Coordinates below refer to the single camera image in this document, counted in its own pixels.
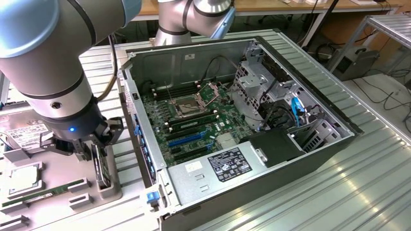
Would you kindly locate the black plastic fan shroud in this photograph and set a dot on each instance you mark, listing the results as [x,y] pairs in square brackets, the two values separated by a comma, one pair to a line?
[276,146]

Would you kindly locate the thin metal locking lever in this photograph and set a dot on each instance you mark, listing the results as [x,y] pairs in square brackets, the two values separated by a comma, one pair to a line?
[168,92]

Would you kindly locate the aluminium slat table frame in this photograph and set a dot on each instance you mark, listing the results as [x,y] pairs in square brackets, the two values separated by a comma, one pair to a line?
[395,26]

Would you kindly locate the wooden desk white legs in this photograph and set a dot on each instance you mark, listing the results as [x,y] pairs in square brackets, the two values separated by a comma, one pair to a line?
[272,6]

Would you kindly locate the silver chipset heatsink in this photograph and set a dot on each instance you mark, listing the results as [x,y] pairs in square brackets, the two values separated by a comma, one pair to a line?
[226,140]

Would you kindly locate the black expansion slot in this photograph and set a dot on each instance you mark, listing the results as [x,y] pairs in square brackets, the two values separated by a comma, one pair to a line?
[185,134]
[189,154]

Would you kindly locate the black open PC case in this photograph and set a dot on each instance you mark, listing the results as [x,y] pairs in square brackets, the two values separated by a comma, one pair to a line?
[288,183]

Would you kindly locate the grey metal frame post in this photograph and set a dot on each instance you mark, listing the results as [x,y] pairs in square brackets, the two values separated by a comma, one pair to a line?
[4,89]

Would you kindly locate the black graphics card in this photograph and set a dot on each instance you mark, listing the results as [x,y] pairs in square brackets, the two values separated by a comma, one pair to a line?
[100,168]

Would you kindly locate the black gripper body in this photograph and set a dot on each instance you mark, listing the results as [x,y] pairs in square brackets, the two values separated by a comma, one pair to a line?
[76,122]

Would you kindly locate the CPU socket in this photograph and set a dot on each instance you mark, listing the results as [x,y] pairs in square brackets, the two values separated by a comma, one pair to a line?
[185,107]

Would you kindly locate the silver CPU chip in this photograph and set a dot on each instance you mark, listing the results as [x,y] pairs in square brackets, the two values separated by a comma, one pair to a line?
[24,179]

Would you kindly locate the silver hard disk white label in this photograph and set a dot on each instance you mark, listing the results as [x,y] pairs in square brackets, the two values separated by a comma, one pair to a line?
[18,134]

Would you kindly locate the silver perforated disk bay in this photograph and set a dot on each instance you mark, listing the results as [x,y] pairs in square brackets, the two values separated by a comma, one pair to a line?
[253,81]

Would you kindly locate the metal socket cover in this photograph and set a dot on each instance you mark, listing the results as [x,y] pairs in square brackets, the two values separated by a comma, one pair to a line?
[208,93]

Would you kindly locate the blue case latch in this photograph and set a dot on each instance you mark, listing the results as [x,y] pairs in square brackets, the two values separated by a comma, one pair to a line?
[152,197]

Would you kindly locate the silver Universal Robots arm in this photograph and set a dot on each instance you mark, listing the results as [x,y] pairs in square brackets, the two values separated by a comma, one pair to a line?
[48,60]

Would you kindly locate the grey plastic parts rack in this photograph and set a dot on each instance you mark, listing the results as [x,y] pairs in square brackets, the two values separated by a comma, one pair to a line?
[57,173]

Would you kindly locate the green motherboard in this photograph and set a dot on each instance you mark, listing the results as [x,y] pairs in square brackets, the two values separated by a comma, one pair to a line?
[224,118]

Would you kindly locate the black equipment box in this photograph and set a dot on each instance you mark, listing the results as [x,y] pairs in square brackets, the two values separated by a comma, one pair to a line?
[359,65]

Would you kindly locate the green RAM stick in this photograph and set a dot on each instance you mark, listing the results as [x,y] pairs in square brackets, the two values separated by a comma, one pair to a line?
[192,120]
[41,193]

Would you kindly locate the silver power supply with label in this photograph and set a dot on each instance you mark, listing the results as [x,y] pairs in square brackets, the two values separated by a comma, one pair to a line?
[189,183]

